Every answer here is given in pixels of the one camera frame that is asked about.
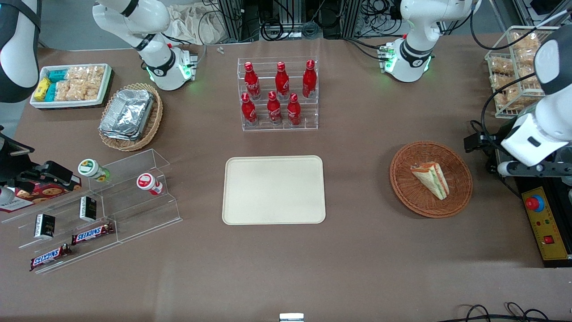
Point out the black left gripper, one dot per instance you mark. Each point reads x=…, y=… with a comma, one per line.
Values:
x=498, y=135

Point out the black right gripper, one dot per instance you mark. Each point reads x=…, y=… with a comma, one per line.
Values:
x=12, y=164

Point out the triangular sandwich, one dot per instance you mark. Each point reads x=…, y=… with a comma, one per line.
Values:
x=431, y=179

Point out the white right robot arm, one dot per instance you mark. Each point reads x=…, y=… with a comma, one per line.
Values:
x=134, y=18

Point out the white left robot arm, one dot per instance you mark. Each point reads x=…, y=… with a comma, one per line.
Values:
x=415, y=27

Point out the round brown wicker basket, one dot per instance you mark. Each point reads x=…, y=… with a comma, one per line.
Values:
x=415, y=197

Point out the oval light wicker basket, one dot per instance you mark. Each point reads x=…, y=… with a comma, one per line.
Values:
x=150, y=133

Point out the cream plastic tray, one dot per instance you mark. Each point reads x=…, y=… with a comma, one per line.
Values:
x=268, y=190

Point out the red cookie box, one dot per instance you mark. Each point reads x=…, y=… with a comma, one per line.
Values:
x=49, y=193

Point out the green lid drink bottle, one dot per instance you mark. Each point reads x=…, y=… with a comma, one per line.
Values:
x=89, y=168

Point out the small black box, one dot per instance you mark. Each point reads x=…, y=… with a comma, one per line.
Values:
x=88, y=209
x=44, y=226

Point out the Snickers chocolate bar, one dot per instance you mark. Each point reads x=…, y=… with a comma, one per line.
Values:
x=48, y=256
x=91, y=233

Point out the white rectangular snack bin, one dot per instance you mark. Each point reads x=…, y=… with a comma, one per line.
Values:
x=67, y=104

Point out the teal snack pack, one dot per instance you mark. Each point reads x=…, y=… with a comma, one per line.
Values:
x=50, y=92
x=57, y=75

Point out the clear bag of fried snacks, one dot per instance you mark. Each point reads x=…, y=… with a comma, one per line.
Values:
x=96, y=75
x=77, y=91
x=92, y=92
x=62, y=91
x=77, y=74

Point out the yellow snack pack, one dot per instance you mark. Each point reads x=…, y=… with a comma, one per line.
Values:
x=41, y=89

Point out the clear acrylic stepped shelf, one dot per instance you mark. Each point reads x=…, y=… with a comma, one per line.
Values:
x=134, y=210

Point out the red lid drink bottle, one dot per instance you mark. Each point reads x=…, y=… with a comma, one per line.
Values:
x=146, y=182

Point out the stacked aluminium foil trays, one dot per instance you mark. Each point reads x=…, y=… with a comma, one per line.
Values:
x=127, y=114

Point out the yellow emergency stop panel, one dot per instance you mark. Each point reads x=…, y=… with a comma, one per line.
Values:
x=549, y=223

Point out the black countertop appliance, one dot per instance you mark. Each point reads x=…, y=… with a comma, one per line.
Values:
x=556, y=264

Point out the clear acrylic bottle rack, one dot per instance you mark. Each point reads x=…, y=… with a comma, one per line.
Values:
x=313, y=120

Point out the red cola bottle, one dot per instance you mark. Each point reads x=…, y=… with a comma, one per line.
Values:
x=293, y=111
x=309, y=80
x=281, y=82
x=248, y=111
x=274, y=108
x=251, y=82

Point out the beige crumpled cloth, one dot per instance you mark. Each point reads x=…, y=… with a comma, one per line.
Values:
x=192, y=27

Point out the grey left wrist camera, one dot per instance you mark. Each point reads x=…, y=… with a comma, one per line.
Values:
x=527, y=169

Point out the aluminium frame post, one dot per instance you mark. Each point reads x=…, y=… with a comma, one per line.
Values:
x=353, y=18
x=232, y=18

